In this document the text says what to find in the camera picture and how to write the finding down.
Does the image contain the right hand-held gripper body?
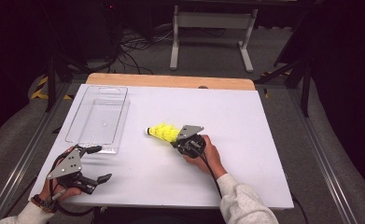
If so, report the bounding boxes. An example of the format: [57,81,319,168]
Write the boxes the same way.
[172,124,208,159]

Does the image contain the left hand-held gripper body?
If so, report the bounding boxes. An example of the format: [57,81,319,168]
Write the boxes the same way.
[46,144,102,196]

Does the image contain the clear plastic container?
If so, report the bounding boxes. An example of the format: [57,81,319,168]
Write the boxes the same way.
[64,85,132,156]

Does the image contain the person's right hand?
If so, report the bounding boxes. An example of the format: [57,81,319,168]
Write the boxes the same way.
[183,133,228,180]

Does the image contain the person's left hand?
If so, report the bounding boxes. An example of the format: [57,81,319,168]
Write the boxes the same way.
[39,146,83,203]

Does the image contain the white table cover sheet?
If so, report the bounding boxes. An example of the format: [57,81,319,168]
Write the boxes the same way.
[28,83,295,210]

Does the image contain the yellow black hazard tape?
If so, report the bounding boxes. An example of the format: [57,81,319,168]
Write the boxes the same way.
[30,76,74,101]

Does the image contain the black tripod stand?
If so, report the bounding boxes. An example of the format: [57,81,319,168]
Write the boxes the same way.
[254,57,313,119]
[44,52,92,113]

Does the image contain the right hand-held gripper black cable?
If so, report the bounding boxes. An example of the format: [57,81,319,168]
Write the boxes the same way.
[189,141,223,200]

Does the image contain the hand-held gripper black cable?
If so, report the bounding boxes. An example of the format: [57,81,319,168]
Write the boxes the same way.
[189,141,223,200]
[48,153,96,217]

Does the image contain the beaded bracelet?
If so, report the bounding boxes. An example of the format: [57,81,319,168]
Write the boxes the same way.
[30,193,59,215]

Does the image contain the aluminium floor rail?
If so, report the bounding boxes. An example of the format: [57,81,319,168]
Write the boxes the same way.
[0,83,76,224]
[287,88,360,224]

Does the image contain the left hand-held gripper black cable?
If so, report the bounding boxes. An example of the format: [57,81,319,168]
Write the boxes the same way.
[48,153,96,217]

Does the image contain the tangle of black floor cables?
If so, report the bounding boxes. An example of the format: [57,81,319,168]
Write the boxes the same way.
[106,26,175,76]

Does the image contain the white metal stand frame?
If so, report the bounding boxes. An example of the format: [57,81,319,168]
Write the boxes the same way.
[169,4,259,74]

